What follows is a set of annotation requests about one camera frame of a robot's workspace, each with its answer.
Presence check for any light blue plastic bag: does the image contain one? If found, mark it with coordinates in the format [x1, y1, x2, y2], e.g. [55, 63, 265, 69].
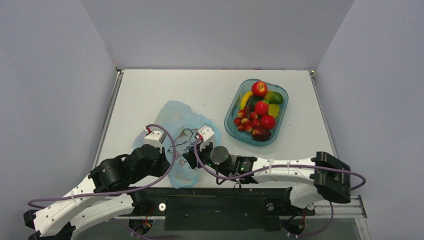
[132, 100, 222, 190]

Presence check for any red fake apple from bag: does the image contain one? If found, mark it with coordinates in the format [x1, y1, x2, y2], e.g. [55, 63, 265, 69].
[251, 80, 268, 97]

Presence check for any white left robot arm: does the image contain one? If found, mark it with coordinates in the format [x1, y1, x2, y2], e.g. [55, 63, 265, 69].
[23, 144, 170, 240]

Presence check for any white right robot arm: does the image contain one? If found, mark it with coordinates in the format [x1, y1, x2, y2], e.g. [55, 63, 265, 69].
[182, 146, 351, 214]

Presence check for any dark red fake fruit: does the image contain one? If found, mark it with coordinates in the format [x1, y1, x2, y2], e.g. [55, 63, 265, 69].
[251, 125, 272, 142]

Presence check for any fake cherry bunch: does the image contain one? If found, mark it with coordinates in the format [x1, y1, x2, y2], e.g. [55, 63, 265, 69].
[233, 109, 260, 133]

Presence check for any yellow fake banana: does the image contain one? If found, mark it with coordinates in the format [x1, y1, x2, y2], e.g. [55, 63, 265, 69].
[239, 91, 253, 110]

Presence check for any red fake strawberry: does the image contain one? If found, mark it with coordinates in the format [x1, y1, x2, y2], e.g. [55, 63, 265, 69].
[254, 101, 269, 116]

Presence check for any yellow fake starfruit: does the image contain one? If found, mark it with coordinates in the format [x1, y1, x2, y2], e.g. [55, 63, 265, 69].
[267, 103, 280, 119]

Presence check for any green orange fake mango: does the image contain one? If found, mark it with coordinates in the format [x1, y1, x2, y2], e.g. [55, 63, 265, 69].
[263, 90, 284, 105]

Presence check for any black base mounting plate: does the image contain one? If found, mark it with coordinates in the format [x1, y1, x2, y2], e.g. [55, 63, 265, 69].
[129, 187, 318, 231]

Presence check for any teal plastic fruit tray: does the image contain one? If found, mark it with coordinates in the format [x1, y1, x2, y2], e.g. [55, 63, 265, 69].
[224, 78, 289, 147]

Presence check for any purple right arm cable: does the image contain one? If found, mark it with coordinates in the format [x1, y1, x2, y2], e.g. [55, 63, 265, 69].
[193, 139, 367, 191]

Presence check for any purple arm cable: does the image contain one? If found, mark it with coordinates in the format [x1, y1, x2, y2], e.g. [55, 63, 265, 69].
[193, 139, 367, 191]
[27, 124, 177, 209]

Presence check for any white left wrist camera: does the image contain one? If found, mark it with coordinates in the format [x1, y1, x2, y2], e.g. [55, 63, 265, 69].
[144, 130, 166, 153]

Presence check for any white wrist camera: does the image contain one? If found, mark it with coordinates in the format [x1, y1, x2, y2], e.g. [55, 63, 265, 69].
[144, 130, 166, 153]
[197, 125, 216, 151]

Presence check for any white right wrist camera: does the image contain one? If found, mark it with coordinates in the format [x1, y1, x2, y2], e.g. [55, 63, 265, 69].
[197, 125, 216, 151]

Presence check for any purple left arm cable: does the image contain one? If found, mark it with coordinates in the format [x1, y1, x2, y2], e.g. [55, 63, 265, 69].
[27, 124, 177, 209]

